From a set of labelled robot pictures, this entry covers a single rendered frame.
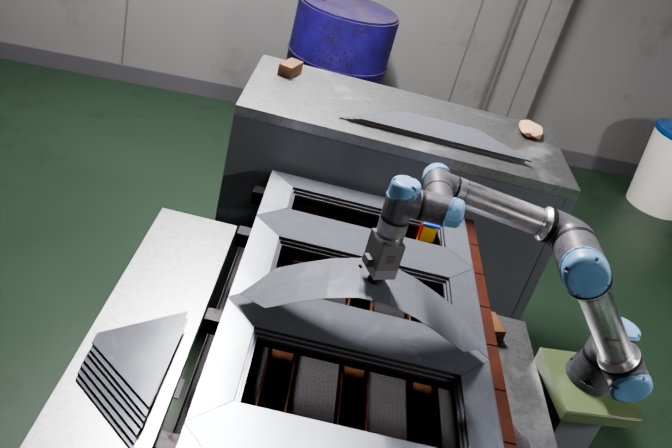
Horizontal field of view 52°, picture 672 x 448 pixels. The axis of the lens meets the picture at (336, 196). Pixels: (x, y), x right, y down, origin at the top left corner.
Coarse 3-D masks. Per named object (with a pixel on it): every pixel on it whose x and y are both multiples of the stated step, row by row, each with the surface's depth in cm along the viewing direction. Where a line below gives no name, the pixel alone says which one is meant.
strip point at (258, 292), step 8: (272, 272) 192; (264, 280) 190; (272, 280) 189; (248, 288) 189; (256, 288) 187; (264, 288) 186; (248, 296) 185; (256, 296) 184; (264, 296) 183; (264, 304) 180
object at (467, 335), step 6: (462, 318) 194; (462, 324) 191; (462, 330) 189; (468, 330) 191; (462, 336) 186; (468, 336) 189; (474, 336) 191; (462, 342) 184; (468, 342) 186; (474, 342) 189; (468, 348) 184; (474, 348) 186
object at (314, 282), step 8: (304, 264) 191; (312, 264) 190; (320, 264) 189; (328, 264) 188; (304, 272) 188; (312, 272) 187; (320, 272) 186; (328, 272) 185; (304, 280) 184; (312, 280) 183; (320, 280) 183; (328, 280) 182; (304, 288) 181; (312, 288) 180; (320, 288) 179; (304, 296) 178; (312, 296) 177; (320, 296) 176
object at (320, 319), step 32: (416, 224) 252; (320, 256) 221; (352, 256) 222; (448, 288) 219; (256, 320) 184; (288, 320) 187; (320, 320) 190; (352, 320) 193; (384, 320) 196; (320, 352) 182; (352, 352) 183; (384, 352) 185; (416, 352) 188; (448, 352) 191; (480, 352) 194; (448, 384) 184
